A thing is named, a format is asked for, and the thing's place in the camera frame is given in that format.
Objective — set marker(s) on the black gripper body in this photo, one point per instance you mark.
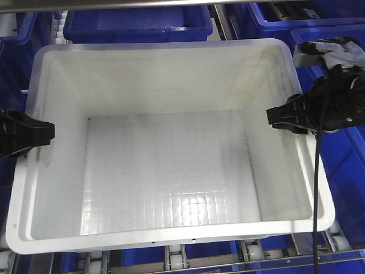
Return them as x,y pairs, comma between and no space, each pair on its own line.
340,97

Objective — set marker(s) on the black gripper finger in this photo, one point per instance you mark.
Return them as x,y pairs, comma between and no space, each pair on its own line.
294,115
20,133

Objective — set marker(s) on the white plastic tote bin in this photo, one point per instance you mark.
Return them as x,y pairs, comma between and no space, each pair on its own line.
159,144

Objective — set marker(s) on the blue bin left shelf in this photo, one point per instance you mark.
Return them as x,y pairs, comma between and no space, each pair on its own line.
22,36

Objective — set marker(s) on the blue bin right shelf far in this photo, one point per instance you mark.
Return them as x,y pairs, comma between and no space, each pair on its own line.
277,19

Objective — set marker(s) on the steel top shelf bar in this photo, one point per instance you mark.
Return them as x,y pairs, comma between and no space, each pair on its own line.
21,6

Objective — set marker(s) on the blue bin behind tote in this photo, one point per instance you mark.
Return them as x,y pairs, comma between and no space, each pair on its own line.
139,25

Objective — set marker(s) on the steel front bar right shelf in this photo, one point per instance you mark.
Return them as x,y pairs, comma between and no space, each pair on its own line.
231,263

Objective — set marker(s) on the white roller track left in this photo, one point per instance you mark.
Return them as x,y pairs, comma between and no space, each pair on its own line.
60,39

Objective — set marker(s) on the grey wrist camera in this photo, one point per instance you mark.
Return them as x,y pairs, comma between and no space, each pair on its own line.
329,52

